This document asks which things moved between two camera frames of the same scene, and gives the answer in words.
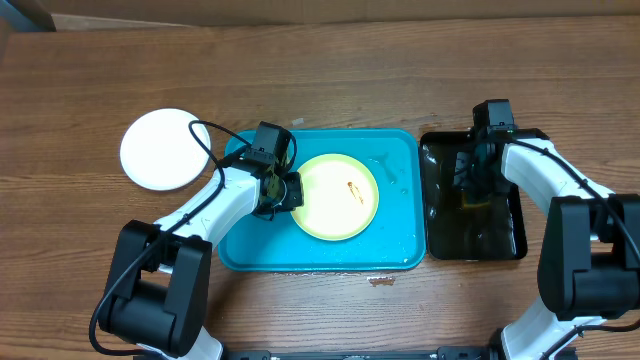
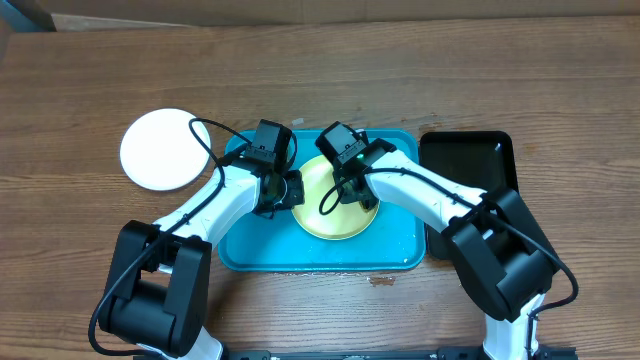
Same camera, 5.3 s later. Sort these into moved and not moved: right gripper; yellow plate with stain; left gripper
Moved: right gripper
Not moved: yellow plate with stain; left gripper
